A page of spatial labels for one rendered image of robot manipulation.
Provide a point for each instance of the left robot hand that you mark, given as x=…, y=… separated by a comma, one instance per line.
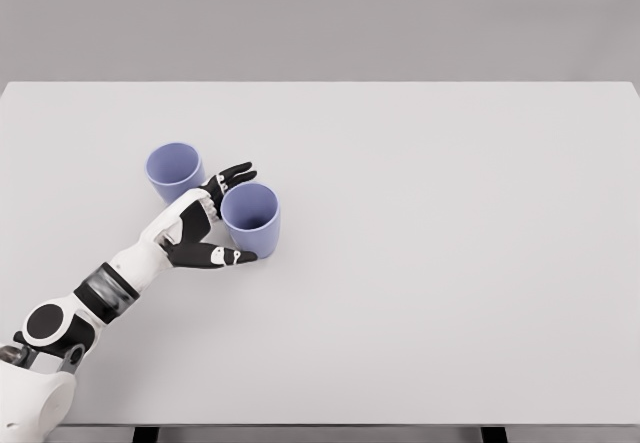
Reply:
x=192, y=223

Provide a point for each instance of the lavender blue cup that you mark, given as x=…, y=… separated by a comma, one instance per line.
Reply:
x=255, y=225
x=172, y=173

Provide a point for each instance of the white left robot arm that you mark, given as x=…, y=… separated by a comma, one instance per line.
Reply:
x=75, y=313

